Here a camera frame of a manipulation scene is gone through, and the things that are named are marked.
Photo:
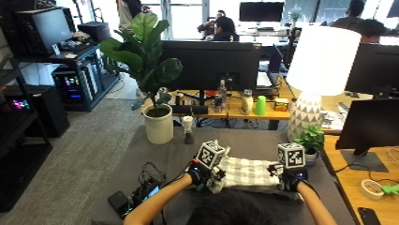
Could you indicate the white tape roll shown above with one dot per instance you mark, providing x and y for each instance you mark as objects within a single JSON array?
[{"x": 371, "y": 189}]

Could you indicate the dark rack with lit computer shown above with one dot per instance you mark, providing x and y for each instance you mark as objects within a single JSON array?
[{"x": 81, "y": 81}]

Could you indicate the black shelf unit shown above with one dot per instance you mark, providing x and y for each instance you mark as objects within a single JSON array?
[{"x": 20, "y": 162}]

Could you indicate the large black monitor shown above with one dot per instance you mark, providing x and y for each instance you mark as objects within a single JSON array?
[{"x": 207, "y": 65}]

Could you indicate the white bottle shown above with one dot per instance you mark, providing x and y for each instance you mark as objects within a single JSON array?
[{"x": 246, "y": 103}]

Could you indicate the black monitor on rack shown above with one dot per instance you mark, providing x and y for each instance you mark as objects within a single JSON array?
[{"x": 42, "y": 31}]

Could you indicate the green cup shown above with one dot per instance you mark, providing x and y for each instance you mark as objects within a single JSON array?
[{"x": 260, "y": 105}]

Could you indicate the black monitor behind lamp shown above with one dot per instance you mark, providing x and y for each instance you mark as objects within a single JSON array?
[{"x": 375, "y": 68}]

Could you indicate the small green potted plant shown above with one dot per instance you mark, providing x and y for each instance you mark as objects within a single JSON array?
[{"x": 310, "y": 137}]

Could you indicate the grey white checked cloth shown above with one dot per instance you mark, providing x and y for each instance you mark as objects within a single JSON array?
[{"x": 248, "y": 173}]

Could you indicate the glass jar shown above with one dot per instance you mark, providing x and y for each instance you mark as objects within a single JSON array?
[{"x": 162, "y": 92}]

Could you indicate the distant black monitor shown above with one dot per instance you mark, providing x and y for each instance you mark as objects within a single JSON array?
[{"x": 260, "y": 11}]

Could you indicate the light wooden side desk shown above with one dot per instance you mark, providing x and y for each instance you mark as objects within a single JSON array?
[{"x": 365, "y": 204}]

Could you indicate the black bar-shaped box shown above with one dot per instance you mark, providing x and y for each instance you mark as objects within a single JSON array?
[{"x": 189, "y": 109}]

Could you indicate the white marker cube right glove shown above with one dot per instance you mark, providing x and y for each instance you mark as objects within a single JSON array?
[{"x": 291, "y": 155}]

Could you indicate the black computer tower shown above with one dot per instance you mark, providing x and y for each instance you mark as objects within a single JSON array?
[{"x": 52, "y": 111}]

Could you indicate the person's left hand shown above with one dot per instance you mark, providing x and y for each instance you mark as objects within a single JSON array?
[{"x": 195, "y": 177}]

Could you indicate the white marker cube left glove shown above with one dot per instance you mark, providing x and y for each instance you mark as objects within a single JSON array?
[{"x": 208, "y": 153}]

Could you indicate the black case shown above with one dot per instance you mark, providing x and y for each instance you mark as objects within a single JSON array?
[{"x": 94, "y": 31}]

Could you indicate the green toy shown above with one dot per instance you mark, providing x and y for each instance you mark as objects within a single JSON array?
[{"x": 389, "y": 189}]

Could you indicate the black device with lit screen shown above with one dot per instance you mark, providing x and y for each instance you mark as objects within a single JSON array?
[{"x": 146, "y": 193}]

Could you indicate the black monitor on square stand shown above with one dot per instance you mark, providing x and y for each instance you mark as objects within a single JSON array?
[{"x": 371, "y": 123}]

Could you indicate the white lamp with patterned base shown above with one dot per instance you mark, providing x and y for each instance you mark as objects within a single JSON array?
[{"x": 322, "y": 59}]

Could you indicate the clear plastic bottle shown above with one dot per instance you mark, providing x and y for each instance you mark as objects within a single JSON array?
[{"x": 222, "y": 92}]

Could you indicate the person's right hand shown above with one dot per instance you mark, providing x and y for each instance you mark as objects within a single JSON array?
[{"x": 292, "y": 180}]

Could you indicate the black smartphone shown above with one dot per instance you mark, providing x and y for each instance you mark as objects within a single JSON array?
[
  {"x": 118, "y": 203},
  {"x": 368, "y": 216}
]

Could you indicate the white and black grinder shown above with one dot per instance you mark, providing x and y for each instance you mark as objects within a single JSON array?
[{"x": 187, "y": 128}]

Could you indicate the wooden desk with black legs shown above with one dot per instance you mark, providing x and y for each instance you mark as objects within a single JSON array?
[{"x": 236, "y": 114}]

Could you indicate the yellow box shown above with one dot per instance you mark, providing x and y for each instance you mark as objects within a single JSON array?
[{"x": 280, "y": 104}]

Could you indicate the large-leaf plant in white pot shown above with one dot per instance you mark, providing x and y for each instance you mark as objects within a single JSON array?
[{"x": 157, "y": 125}]

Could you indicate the white marker cube glove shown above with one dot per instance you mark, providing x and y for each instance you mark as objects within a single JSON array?
[
  {"x": 291, "y": 155},
  {"x": 208, "y": 153}
]

